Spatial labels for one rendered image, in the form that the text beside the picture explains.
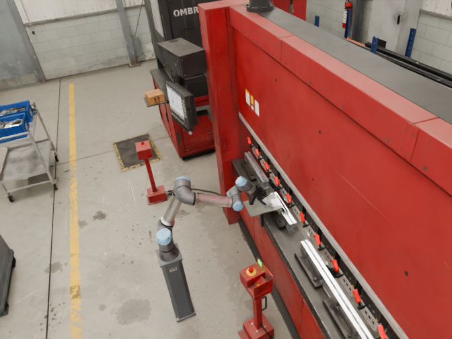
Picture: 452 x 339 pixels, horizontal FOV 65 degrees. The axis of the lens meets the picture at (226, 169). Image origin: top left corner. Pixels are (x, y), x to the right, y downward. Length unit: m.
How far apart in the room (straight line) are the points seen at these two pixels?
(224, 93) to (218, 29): 0.55
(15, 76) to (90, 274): 6.40
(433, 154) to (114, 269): 3.33
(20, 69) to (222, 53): 6.99
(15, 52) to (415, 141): 8.81
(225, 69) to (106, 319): 2.47
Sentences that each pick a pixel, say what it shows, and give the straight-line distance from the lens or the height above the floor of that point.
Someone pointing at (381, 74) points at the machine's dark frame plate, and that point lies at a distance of 1.64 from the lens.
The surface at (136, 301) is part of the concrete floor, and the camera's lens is 3.66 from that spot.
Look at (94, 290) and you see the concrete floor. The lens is 3.89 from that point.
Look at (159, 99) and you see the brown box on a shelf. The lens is 4.63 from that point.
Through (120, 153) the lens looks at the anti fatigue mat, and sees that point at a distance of 5.68.
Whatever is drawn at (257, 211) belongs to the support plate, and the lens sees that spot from 2.77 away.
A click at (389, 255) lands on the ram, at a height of 1.69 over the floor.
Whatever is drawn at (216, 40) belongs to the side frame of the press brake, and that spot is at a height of 2.07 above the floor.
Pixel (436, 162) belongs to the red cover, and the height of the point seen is 2.23.
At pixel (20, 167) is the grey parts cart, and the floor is 0.33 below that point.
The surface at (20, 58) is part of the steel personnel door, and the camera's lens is 9.43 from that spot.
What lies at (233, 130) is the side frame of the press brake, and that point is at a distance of 3.36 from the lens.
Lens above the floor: 2.90
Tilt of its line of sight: 36 degrees down
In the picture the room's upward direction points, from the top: 6 degrees counter-clockwise
